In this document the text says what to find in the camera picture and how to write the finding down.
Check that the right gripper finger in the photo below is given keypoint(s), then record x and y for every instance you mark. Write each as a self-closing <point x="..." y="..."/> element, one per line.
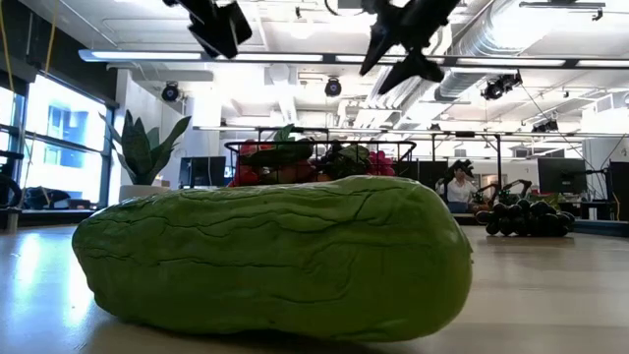
<point x="422" y="69"/>
<point x="379" y="44"/>

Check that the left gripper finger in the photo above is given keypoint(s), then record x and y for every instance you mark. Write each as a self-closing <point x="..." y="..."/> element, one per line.
<point x="221" y="39"/>
<point x="228" y="17"/>

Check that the red grape bunch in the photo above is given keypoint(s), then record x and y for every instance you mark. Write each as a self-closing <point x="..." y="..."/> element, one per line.
<point x="381" y="164"/>

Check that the black grape bunch with leaf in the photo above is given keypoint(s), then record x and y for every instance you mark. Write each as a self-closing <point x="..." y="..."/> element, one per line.
<point x="521" y="221"/>
<point x="339" y="167"/>

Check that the dark green chili pepper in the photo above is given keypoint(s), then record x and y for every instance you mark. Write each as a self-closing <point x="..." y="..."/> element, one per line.
<point x="277" y="156"/>

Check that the red chili pepper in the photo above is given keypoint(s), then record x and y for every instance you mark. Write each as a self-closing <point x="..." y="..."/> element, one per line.
<point x="247" y="174"/>

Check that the light green bitter gourd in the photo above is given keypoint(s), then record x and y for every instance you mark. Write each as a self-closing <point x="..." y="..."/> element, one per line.
<point x="275" y="255"/>

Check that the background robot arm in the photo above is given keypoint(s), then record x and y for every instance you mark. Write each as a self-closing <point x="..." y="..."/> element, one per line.
<point x="511" y="184"/>

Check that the black ceiling spotlight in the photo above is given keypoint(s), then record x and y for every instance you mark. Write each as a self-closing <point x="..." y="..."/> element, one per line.
<point x="170" y="92"/>
<point x="332" y="87"/>

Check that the long ceiling light bar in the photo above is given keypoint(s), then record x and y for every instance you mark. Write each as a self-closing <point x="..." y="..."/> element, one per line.
<point x="147" y="55"/>

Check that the black spotlight cluster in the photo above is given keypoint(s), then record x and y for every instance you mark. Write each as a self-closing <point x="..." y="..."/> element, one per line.
<point x="501" y="86"/>

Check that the black cabinet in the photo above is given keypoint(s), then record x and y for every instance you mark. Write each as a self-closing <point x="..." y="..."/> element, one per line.
<point x="430" y="177"/>

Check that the person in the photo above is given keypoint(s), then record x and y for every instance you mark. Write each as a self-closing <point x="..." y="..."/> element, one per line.
<point x="459" y="192"/>

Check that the black computer monitor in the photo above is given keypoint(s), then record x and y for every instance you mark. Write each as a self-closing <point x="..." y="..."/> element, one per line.
<point x="620" y="184"/>
<point x="561" y="174"/>
<point x="202" y="172"/>

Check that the black ceiling light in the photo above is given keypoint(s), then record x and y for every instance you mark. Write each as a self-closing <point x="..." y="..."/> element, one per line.
<point x="545" y="126"/>

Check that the green potted plant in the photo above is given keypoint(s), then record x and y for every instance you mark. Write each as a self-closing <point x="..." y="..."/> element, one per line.
<point x="142" y="157"/>

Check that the black bag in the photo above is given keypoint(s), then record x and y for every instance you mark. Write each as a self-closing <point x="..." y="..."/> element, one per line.
<point x="41" y="196"/>

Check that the silver ventilation duct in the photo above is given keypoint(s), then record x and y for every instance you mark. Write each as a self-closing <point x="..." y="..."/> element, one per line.
<point x="501" y="34"/>

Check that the black overhead frame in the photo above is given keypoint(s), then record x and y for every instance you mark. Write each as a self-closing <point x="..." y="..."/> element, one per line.
<point x="314" y="130"/>

